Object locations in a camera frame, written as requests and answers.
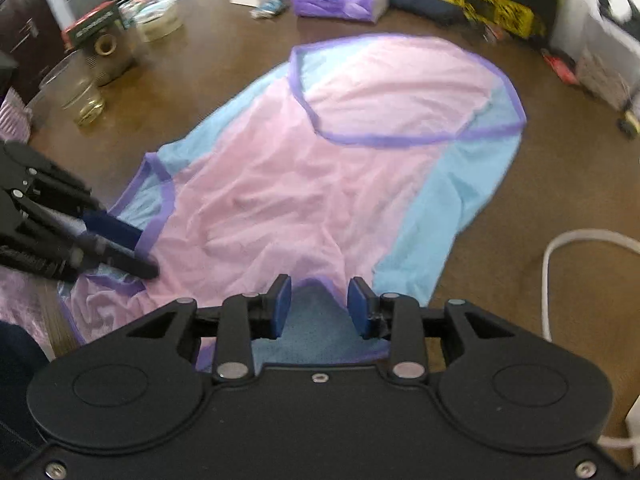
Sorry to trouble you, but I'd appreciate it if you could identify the long white charging cable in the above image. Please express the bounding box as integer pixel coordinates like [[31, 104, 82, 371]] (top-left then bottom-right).
[[542, 229, 640, 343]]

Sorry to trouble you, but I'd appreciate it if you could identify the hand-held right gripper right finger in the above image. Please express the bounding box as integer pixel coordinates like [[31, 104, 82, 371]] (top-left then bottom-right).
[[347, 276, 517, 382]]

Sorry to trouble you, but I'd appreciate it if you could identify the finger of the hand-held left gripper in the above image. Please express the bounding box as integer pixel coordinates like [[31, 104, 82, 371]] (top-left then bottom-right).
[[82, 209, 144, 252], [75, 234, 161, 280]]

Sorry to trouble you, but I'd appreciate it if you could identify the red black box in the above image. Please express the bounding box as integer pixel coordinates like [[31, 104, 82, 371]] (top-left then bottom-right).
[[61, 1, 123, 50]]

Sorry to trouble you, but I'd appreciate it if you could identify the dark cabinet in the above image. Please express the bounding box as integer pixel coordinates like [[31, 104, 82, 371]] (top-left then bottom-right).
[[0, 0, 68, 93]]

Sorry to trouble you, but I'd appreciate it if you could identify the pink striped cloth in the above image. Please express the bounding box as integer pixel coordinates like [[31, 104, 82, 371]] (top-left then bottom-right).
[[0, 87, 32, 142]]

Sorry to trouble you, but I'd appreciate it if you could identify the red packet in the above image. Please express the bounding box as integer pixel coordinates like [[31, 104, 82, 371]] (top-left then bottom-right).
[[541, 49, 581, 84]]

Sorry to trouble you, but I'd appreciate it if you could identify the pink blue mesh vest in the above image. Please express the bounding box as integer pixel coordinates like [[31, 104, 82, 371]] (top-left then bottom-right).
[[59, 34, 528, 373]]

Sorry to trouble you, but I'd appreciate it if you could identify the navy blue pouch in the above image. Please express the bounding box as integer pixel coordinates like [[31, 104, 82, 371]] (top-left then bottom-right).
[[389, 0, 467, 27]]

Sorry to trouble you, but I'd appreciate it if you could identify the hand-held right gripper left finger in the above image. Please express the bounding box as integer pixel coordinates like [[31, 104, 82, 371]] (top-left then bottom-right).
[[125, 274, 292, 382]]

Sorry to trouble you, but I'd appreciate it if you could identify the drinking glass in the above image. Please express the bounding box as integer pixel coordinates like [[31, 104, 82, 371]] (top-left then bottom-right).
[[39, 51, 107, 127]]

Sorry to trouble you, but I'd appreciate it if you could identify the clear round container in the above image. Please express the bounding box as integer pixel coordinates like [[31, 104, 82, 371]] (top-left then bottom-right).
[[134, 0, 184, 43]]

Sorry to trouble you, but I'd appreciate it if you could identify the grey device with round opening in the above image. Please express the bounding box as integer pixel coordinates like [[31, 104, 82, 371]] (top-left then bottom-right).
[[80, 27, 138, 87]]

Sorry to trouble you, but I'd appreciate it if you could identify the black yellow cardboard box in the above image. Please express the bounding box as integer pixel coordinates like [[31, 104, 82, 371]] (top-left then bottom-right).
[[446, 0, 570, 41]]

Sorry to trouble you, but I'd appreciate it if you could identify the clear plastic seed container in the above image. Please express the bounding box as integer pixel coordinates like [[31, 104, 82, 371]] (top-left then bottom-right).
[[575, 12, 638, 111]]

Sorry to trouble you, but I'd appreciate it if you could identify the small wrapped packet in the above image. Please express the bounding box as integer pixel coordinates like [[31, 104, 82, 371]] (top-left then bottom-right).
[[249, 0, 290, 19]]

